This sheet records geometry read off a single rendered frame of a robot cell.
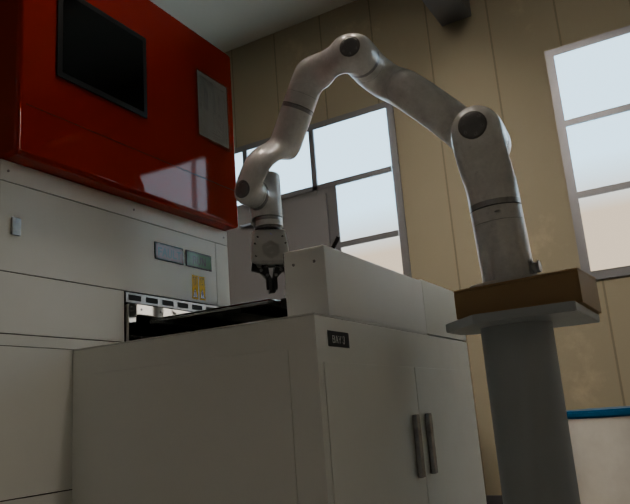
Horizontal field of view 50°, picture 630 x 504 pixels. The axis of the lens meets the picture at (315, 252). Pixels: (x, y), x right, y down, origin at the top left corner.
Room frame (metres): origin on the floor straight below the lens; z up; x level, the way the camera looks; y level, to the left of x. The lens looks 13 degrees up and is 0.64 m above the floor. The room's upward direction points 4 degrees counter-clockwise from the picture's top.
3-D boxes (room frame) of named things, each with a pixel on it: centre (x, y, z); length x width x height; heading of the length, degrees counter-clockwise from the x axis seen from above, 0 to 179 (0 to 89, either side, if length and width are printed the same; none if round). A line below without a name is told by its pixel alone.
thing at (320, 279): (1.56, -0.11, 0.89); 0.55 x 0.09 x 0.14; 152
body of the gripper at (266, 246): (1.80, 0.12, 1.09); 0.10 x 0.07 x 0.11; 103
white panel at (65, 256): (1.72, 0.47, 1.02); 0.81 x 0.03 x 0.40; 152
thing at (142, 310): (1.87, 0.38, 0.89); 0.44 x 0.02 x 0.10; 152
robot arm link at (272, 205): (1.79, 0.13, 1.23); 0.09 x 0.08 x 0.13; 151
